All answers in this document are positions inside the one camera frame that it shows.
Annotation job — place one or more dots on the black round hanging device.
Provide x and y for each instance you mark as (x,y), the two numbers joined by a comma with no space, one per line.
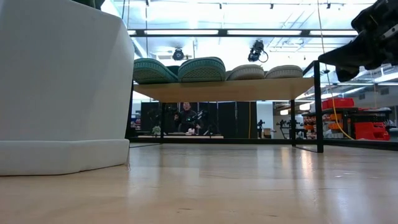
(178,54)

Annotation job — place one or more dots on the black partition wall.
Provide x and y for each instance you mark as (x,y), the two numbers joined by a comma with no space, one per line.
(227,121)

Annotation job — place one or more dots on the beige rubber slide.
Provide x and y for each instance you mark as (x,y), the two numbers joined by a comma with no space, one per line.
(247,73)
(284,72)

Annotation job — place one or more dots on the white faceted plant pot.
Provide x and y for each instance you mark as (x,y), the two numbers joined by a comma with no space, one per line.
(62,93)

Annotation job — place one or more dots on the wooden shelf with black legs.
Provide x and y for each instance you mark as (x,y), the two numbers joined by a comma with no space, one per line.
(224,90)

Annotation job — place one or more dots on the black overhead camera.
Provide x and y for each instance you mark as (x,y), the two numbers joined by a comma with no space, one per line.
(256,51)

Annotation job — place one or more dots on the black background robot arm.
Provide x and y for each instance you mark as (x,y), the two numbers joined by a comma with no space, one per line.
(284,126)
(260,127)

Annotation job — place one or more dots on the black aluminium table frame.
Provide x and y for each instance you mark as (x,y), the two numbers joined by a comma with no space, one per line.
(248,141)

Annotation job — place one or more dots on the black overhead frame bar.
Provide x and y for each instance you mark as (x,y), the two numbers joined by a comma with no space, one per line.
(222,32)

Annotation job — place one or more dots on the green rubber slide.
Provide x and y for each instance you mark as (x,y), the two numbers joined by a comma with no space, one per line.
(149,71)
(202,71)

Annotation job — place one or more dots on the green cactus plant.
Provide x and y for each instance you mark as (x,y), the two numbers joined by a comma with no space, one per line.
(90,2)

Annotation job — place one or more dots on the bin rack with red bins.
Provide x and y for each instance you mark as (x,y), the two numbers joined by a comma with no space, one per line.
(339,103)

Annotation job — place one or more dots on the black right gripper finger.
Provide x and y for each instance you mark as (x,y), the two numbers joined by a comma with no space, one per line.
(348,56)
(345,74)

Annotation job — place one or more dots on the person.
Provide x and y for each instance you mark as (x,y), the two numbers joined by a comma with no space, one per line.
(186,119)

